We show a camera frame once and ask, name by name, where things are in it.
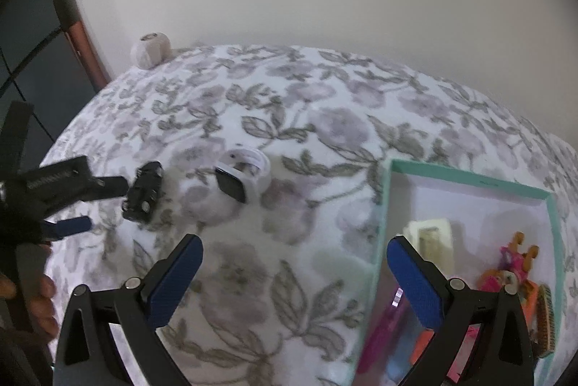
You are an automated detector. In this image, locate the teal cardboard tray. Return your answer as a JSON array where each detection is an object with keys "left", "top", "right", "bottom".
[{"left": 351, "top": 159, "right": 565, "bottom": 386}]

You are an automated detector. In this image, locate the black toy car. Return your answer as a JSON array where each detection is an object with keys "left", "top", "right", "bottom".
[{"left": 122, "top": 161, "right": 164, "bottom": 224}]

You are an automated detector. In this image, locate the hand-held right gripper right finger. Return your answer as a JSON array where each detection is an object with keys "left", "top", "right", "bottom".
[{"left": 387, "top": 235, "right": 536, "bottom": 386}]

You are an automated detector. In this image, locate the cream hair clip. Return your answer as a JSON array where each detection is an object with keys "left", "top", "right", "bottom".
[{"left": 403, "top": 220, "right": 453, "bottom": 278}]

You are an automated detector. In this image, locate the person's left hand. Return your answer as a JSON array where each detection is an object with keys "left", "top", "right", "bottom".
[{"left": 0, "top": 272, "right": 59, "bottom": 339}]

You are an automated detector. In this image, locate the dark cabinet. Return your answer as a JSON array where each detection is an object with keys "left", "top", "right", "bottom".
[{"left": 0, "top": 29, "right": 98, "bottom": 143}]

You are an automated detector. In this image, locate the brown and pink dog toy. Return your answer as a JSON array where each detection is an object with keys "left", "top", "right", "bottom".
[{"left": 479, "top": 232, "right": 540, "bottom": 310}]

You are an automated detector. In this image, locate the gold patterned lighter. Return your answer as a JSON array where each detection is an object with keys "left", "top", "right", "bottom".
[{"left": 533, "top": 283, "right": 556, "bottom": 357}]

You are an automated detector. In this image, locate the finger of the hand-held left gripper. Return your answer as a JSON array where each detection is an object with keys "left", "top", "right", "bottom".
[
  {"left": 43, "top": 216, "right": 93, "bottom": 241},
  {"left": 88, "top": 176, "right": 129, "bottom": 202}
]

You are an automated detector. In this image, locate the white yarn ball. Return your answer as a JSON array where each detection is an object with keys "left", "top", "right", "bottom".
[{"left": 130, "top": 32, "right": 172, "bottom": 69}]

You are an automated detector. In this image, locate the purple lighter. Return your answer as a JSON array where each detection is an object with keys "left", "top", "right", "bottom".
[{"left": 363, "top": 287, "right": 414, "bottom": 364}]

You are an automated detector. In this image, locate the floral blanket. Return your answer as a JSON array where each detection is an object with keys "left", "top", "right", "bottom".
[{"left": 38, "top": 45, "right": 578, "bottom": 386}]

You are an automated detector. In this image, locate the brown wooden post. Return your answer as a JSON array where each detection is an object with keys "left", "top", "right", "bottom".
[{"left": 65, "top": 20, "right": 111, "bottom": 91}]

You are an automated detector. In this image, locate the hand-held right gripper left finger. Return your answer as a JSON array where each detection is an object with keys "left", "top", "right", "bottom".
[{"left": 53, "top": 233, "right": 204, "bottom": 386}]

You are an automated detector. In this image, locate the white smartwatch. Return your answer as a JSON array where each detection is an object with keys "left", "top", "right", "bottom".
[{"left": 213, "top": 145, "right": 272, "bottom": 203}]

